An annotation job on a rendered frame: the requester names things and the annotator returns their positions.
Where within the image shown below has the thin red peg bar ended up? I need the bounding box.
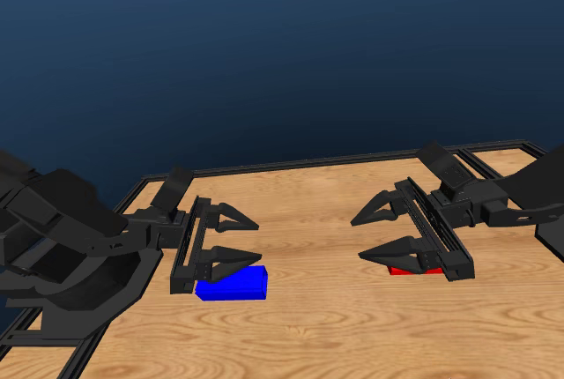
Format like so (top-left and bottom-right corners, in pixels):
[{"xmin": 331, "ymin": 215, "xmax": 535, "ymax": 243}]
[{"xmin": 387, "ymin": 265, "xmax": 443, "ymax": 276}]

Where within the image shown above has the blue hollow socket block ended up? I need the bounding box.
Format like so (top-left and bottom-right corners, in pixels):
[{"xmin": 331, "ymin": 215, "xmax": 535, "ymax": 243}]
[{"xmin": 195, "ymin": 264, "xmax": 270, "ymax": 301}]

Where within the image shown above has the black table frame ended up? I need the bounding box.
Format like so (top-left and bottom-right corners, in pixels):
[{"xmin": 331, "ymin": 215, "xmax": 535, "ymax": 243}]
[{"xmin": 0, "ymin": 138, "xmax": 550, "ymax": 379}]

